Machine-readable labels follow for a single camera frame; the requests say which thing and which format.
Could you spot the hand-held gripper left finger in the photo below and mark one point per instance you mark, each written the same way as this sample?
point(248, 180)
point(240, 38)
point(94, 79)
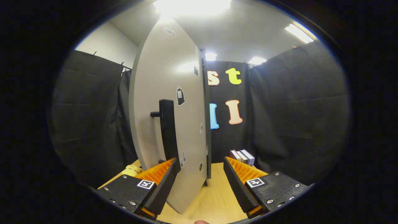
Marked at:
point(163, 189)

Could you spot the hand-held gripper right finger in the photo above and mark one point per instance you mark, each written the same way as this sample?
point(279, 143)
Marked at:
point(238, 188)

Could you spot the brown spine book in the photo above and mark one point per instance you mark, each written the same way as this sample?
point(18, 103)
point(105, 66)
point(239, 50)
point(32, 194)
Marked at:
point(243, 158)

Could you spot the pink book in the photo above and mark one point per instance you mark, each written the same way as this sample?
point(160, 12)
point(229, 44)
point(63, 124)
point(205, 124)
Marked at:
point(234, 155)

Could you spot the dark grey cabinet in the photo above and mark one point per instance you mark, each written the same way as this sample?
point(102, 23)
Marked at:
point(209, 169)

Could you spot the yellow plush toy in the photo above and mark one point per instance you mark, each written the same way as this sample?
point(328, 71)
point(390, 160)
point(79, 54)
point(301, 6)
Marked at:
point(132, 170)

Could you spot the black backdrop cloth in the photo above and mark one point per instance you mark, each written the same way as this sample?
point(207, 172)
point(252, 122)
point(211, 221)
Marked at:
point(295, 118)

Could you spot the small ceiling light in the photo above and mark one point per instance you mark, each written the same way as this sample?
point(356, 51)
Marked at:
point(257, 60)
point(210, 56)

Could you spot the long ceiling light strip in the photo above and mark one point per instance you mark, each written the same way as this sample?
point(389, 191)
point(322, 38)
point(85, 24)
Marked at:
point(300, 32)

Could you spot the large ceiling light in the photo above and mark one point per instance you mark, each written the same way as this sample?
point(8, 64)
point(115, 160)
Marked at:
point(192, 6)

